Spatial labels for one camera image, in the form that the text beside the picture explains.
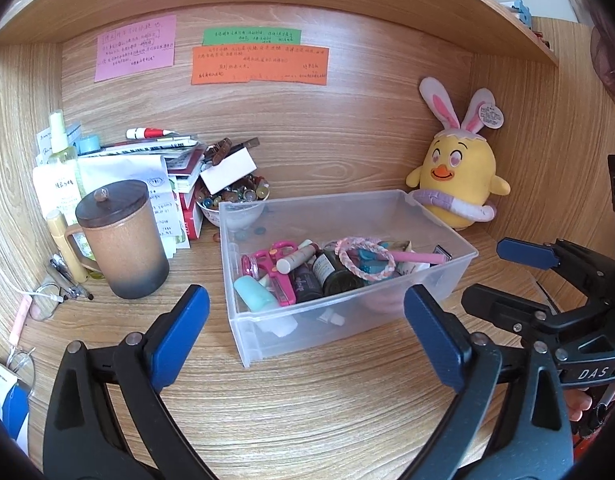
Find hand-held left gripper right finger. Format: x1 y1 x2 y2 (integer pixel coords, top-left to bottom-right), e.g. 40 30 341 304
404 284 573 480

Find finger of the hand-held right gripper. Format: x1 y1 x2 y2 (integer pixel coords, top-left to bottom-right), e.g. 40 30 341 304
496 237 596 286
461 283 589 346

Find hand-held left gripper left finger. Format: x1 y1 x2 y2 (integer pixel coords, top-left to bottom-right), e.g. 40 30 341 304
42 284 211 480

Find light blue tube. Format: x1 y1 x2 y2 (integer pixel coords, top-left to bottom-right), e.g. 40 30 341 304
233 276 281 314

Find pink pen with blue dolphin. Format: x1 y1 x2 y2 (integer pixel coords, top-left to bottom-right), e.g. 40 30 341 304
356 246 447 274

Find white stick tube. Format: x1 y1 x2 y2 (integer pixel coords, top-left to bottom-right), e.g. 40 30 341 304
266 309 299 339

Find pink scissors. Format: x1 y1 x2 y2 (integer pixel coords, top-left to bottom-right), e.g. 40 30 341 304
240 240 299 307

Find pink white braided bracelet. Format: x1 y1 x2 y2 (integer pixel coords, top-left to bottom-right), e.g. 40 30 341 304
335 236 397 281

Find clear plastic storage box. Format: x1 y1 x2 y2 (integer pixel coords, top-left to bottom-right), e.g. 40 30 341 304
218 188 480 369

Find red white lip balm tube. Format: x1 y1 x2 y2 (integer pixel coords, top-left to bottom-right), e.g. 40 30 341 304
276 242 321 275

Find person's right hand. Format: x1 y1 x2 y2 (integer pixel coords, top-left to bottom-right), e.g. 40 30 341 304
567 387 596 424

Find yellow chick plush toy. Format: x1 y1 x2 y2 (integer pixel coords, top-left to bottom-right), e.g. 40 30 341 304
406 76 512 232

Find brown mug with lid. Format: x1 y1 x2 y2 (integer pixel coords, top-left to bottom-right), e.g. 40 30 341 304
62 179 171 301

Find black dropper bottle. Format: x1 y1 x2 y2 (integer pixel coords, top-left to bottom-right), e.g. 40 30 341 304
312 249 367 297

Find black pens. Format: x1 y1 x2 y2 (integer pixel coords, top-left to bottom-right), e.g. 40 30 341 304
49 254 94 302

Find white bowl of small items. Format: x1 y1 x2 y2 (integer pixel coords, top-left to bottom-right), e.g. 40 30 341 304
196 174 271 229

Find cream tube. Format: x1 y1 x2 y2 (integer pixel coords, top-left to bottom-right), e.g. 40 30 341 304
46 208 88 284

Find white card box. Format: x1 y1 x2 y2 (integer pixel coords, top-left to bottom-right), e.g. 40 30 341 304
199 149 258 195

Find stack of papers and books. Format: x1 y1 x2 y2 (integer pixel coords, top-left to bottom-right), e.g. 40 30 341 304
79 134 209 262

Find red white marker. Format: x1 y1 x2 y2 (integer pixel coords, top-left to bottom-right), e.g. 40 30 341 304
125 127 181 141

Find dark purple cloth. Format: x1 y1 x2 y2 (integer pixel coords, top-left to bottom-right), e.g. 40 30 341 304
589 9 615 107

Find yellow green spray bottle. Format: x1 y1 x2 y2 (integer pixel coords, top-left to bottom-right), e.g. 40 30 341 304
46 109 81 171

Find small blue toy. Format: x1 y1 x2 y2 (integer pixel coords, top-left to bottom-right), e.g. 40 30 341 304
511 0 534 27

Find orange paper note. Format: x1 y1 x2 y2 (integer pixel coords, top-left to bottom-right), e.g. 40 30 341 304
189 45 331 86

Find pink paper note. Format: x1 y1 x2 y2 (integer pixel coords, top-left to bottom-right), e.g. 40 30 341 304
93 14 178 84

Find green paper note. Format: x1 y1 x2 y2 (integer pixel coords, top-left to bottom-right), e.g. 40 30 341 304
202 26 302 47

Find pink rope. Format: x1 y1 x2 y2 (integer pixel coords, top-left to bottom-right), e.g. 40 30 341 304
361 289 409 317

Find thin wire ring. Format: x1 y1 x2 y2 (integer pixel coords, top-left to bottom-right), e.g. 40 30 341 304
6 349 36 397
29 282 71 322

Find white earphone cable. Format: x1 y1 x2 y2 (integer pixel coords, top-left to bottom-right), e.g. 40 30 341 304
0 252 63 303

